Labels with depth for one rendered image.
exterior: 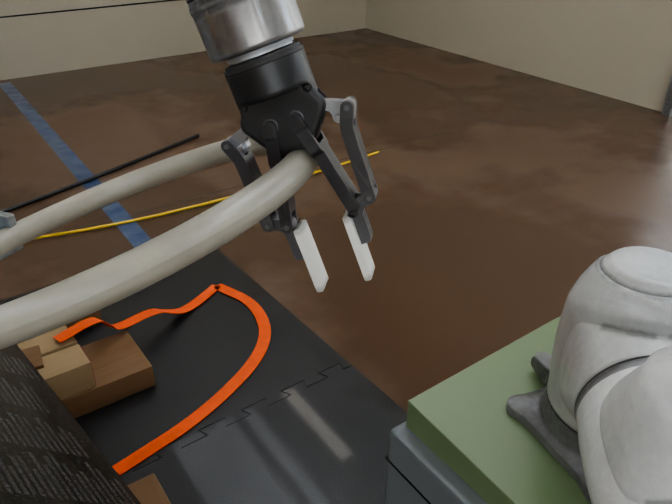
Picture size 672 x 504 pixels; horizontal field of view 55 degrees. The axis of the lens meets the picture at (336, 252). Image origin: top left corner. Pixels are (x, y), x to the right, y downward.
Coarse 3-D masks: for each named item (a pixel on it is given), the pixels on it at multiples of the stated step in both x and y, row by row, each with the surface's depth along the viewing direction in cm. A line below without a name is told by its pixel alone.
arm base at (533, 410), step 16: (544, 352) 95; (544, 368) 92; (544, 384) 91; (512, 400) 89; (528, 400) 89; (544, 400) 85; (512, 416) 89; (528, 416) 87; (544, 416) 85; (544, 432) 84; (560, 432) 82; (576, 432) 79; (560, 448) 82; (576, 448) 80; (560, 464) 82; (576, 464) 80; (576, 480) 80
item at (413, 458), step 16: (400, 432) 93; (400, 448) 92; (416, 448) 90; (400, 464) 93; (416, 464) 90; (432, 464) 88; (400, 480) 95; (416, 480) 91; (432, 480) 87; (448, 480) 86; (400, 496) 96; (416, 496) 92; (432, 496) 88; (448, 496) 85; (464, 496) 83; (480, 496) 83
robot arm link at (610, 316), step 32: (608, 256) 74; (640, 256) 73; (576, 288) 75; (608, 288) 70; (640, 288) 68; (576, 320) 73; (608, 320) 69; (640, 320) 67; (576, 352) 72; (608, 352) 68; (640, 352) 66; (576, 384) 71
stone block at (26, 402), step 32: (0, 352) 130; (0, 384) 117; (32, 384) 125; (0, 416) 106; (32, 416) 113; (64, 416) 120; (0, 448) 97; (32, 448) 103; (64, 448) 109; (96, 448) 116; (0, 480) 90; (32, 480) 95; (64, 480) 100; (96, 480) 106
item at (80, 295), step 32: (192, 160) 86; (224, 160) 85; (288, 160) 57; (96, 192) 87; (128, 192) 89; (256, 192) 52; (288, 192) 55; (32, 224) 84; (64, 224) 87; (192, 224) 49; (224, 224) 49; (0, 256) 82; (128, 256) 46; (160, 256) 47; (192, 256) 48; (64, 288) 45; (96, 288) 45; (128, 288) 46; (0, 320) 45; (32, 320) 45; (64, 320) 45
